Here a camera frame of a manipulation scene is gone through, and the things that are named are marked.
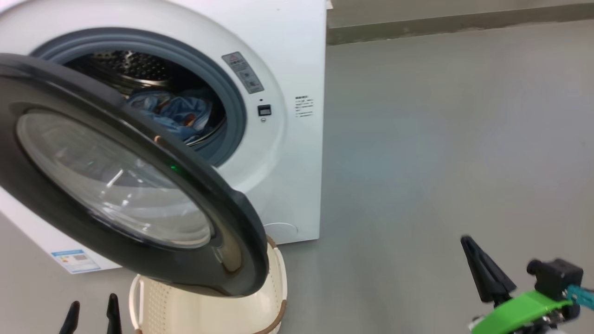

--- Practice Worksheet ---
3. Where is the blue garment red patch print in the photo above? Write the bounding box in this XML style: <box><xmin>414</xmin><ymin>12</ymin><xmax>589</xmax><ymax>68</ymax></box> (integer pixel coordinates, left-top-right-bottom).
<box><xmin>155</xmin><ymin>95</ymin><xmax>214</xmax><ymax>142</ymax></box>

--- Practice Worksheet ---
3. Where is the round white service flap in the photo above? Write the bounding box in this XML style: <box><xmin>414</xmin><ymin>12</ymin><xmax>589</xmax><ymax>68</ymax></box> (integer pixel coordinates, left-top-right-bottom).
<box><xmin>262</xmin><ymin>222</ymin><xmax>298</xmax><ymax>242</ymax></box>

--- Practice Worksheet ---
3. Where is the perforated steel washer drum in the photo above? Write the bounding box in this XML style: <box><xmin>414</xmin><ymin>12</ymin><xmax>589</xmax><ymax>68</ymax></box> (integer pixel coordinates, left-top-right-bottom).
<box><xmin>65</xmin><ymin>50</ymin><xmax>228</xmax><ymax>147</ymax></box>

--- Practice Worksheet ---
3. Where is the teal right cable plug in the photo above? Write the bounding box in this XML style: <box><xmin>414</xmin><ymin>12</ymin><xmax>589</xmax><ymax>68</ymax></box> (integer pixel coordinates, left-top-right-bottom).
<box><xmin>566</xmin><ymin>285</ymin><xmax>594</xmax><ymax>310</ymax></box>

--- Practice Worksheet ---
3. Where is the cream perforated laundry basket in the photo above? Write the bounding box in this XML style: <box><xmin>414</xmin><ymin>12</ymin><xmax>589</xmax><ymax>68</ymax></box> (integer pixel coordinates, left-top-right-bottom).
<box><xmin>129</xmin><ymin>237</ymin><xmax>287</xmax><ymax>334</ymax></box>

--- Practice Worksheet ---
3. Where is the grey warning sticker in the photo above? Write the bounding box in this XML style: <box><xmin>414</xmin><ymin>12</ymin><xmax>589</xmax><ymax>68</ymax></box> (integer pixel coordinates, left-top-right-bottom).
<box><xmin>221</xmin><ymin>51</ymin><xmax>265</xmax><ymax>94</ymax></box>

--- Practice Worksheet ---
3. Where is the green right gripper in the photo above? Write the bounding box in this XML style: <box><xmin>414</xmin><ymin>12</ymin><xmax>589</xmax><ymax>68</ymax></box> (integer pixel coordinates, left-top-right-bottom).
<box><xmin>460</xmin><ymin>236</ymin><xmax>574</xmax><ymax>334</ymax></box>

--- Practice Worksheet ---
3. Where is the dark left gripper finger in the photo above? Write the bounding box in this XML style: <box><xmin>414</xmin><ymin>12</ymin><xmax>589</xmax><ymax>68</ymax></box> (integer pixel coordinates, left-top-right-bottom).
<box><xmin>59</xmin><ymin>301</ymin><xmax>80</xmax><ymax>334</ymax></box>
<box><xmin>106</xmin><ymin>293</ymin><xmax>122</xmax><ymax>334</ymax></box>

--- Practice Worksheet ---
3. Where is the blue energy label sticker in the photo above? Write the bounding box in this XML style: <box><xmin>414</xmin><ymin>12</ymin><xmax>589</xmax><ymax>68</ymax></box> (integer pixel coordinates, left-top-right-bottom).
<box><xmin>51</xmin><ymin>249</ymin><xmax>101</xmax><ymax>274</ymax></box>

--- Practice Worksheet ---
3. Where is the black round glass washer door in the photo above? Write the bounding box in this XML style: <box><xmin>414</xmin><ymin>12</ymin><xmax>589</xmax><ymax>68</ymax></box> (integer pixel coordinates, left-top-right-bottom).
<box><xmin>0</xmin><ymin>53</ymin><xmax>270</xmax><ymax>297</ymax></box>

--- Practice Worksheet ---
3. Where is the white front-load washing machine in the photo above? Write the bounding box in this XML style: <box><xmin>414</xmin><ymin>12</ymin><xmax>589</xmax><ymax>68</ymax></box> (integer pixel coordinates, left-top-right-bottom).
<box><xmin>0</xmin><ymin>0</ymin><xmax>328</xmax><ymax>274</ymax></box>

